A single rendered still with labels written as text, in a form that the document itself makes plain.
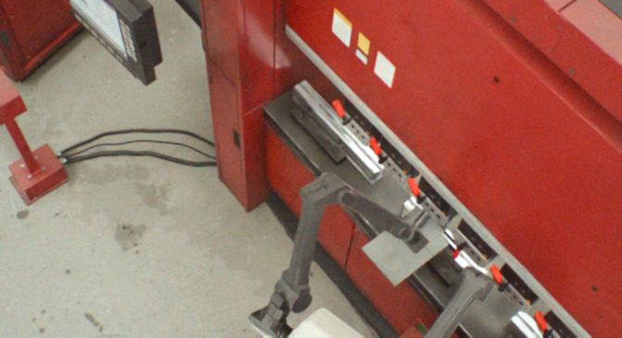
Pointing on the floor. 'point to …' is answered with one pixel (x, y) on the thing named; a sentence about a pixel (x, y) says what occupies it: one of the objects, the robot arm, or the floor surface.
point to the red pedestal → (45, 179)
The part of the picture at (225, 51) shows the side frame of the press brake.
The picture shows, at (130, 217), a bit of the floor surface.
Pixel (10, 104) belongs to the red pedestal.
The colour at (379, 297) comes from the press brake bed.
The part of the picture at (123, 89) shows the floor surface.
